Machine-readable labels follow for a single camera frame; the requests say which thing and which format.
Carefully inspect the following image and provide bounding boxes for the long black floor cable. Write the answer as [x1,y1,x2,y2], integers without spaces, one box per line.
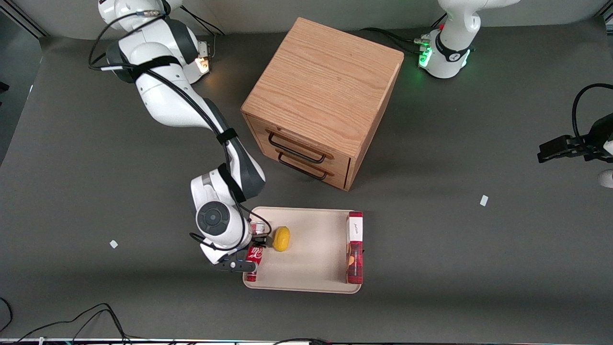
[17,303,131,345]

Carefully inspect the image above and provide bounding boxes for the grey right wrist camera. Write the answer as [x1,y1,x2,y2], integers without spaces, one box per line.
[216,258,255,274]

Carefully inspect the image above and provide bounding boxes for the black right arm base cables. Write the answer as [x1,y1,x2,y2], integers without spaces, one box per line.
[180,5,227,58]

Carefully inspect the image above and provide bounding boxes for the yellow lemon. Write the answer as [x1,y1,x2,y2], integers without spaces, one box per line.
[272,227,291,253]

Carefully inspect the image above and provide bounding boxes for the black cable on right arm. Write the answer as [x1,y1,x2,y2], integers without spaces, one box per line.
[89,9,272,252]

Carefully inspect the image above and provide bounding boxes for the black arm base cables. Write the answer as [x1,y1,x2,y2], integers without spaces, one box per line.
[180,5,227,58]
[360,13,447,54]

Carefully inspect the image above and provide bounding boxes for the black left arm base cables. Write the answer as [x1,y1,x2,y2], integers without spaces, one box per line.
[360,13,447,54]

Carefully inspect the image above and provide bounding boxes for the red coke bottle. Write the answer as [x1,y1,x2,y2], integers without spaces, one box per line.
[246,223,271,282]

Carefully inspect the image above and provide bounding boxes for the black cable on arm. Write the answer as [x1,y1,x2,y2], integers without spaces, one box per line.
[89,9,272,252]
[572,83,613,140]

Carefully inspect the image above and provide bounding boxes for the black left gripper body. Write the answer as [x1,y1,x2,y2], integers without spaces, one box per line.
[574,114,613,161]

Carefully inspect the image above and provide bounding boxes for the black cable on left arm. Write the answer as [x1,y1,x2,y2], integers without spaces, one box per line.
[572,83,613,140]

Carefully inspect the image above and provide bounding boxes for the short black edge cable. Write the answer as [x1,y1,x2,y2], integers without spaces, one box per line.
[273,337,332,345]

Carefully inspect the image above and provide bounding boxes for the beige plastic tray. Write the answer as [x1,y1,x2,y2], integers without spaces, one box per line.
[242,207,363,294]

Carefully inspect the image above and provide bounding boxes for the black looped floor cable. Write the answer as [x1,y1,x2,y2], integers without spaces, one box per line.
[0,297,13,333]

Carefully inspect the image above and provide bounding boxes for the wooden drawer cabinet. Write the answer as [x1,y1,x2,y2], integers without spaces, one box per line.
[240,17,404,192]

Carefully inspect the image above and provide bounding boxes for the red tartan cookie box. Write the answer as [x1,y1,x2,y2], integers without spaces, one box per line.
[346,211,364,285]

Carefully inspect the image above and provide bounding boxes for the black wire drawer handle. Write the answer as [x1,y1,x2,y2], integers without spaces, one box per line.
[268,133,327,164]
[278,153,329,181]

